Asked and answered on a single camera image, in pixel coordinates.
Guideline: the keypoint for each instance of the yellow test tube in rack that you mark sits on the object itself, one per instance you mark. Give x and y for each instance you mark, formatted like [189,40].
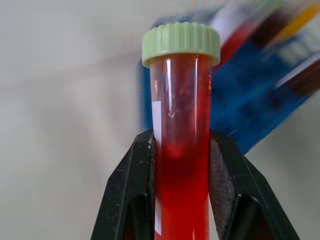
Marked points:
[295,22]

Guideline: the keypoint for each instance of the red test tube green cap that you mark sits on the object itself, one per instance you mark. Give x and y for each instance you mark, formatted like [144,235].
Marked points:
[183,150]

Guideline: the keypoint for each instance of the blue test tube rack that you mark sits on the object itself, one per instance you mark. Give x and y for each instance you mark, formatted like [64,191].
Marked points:
[250,100]

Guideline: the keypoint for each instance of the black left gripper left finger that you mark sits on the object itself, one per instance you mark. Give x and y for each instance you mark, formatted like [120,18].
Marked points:
[125,190]

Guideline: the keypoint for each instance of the red test tube in rack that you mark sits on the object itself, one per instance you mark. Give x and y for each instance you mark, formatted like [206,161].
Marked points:
[237,27]

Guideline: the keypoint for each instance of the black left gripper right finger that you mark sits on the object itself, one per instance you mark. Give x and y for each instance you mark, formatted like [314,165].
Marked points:
[240,190]

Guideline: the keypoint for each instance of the dark red test tube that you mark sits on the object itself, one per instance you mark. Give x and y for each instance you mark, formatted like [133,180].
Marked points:
[303,75]

